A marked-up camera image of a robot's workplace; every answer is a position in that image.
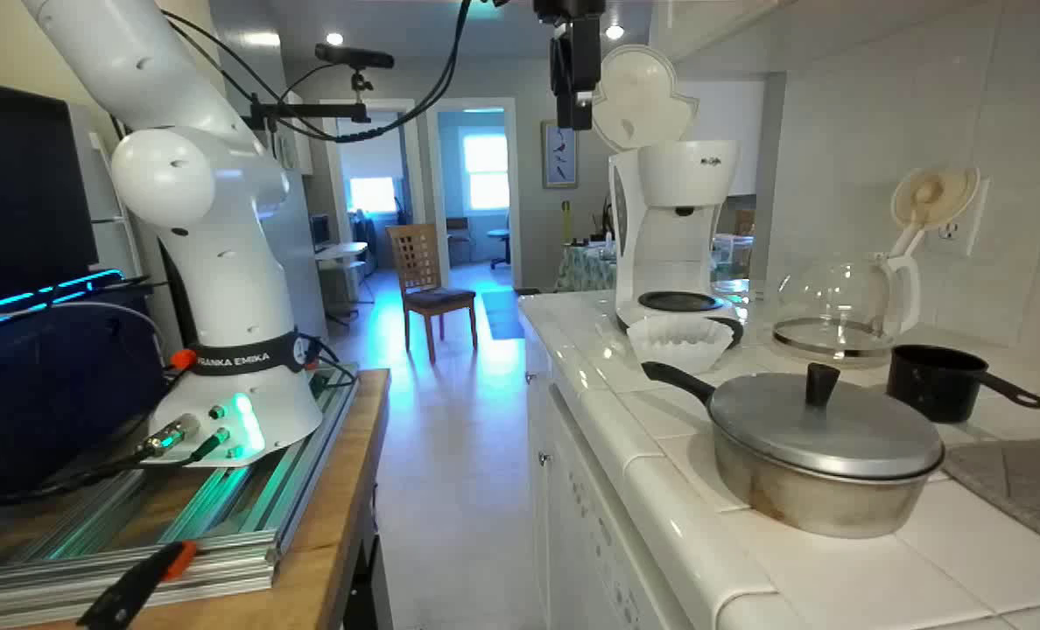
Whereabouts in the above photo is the dark cup on counter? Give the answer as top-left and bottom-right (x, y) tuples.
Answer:
(887, 344), (1040, 428)

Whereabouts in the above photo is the table with floral cloth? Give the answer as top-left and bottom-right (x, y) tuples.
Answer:
(553, 236), (624, 298)

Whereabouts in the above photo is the black monitor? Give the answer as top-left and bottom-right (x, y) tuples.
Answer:
(0, 75), (101, 321)

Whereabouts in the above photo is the white counter base cabinet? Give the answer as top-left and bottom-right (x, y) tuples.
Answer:
(524, 371), (706, 630)

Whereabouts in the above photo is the framed wall picture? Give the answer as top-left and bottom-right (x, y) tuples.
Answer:
(540, 118), (586, 192)

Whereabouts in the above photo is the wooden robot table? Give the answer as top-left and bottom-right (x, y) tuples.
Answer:
(0, 368), (396, 630)

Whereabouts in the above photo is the wooden chair dark seat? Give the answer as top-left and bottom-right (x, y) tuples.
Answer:
(384, 220), (484, 363)

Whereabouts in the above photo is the black clamp orange handle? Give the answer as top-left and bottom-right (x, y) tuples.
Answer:
(72, 536), (202, 630)

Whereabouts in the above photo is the dark blue bag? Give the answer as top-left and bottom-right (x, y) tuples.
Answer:
(0, 298), (174, 508)

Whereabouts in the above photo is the white coffee maker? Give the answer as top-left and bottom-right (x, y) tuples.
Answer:
(593, 43), (741, 344)

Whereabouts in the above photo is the glass coffee carafe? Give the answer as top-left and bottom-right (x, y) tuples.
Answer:
(761, 165), (988, 361)

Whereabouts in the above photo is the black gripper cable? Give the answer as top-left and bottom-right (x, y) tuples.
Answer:
(161, 0), (477, 146)

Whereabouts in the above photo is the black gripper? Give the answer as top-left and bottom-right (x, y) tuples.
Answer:
(531, 0), (608, 133)

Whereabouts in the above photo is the bright window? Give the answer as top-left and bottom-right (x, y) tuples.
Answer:
(459, 130), (516, 214)
(346, 171), (404, 220)

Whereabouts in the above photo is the black base cable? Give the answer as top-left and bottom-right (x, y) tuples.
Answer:
(0, 409), (246, 508)

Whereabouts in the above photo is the metal pot lid black knob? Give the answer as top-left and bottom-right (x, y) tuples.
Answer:
(706, 361), (949, 484)

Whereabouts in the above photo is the metal pot black handle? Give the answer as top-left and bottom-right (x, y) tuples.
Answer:
(641, 358), (949, 542)

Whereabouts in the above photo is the aluminium base frame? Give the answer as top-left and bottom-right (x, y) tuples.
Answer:
(0, 379), (364, 622)

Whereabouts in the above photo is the grey mat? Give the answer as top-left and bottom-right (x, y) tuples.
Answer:
(938, 433), (1040, 564)

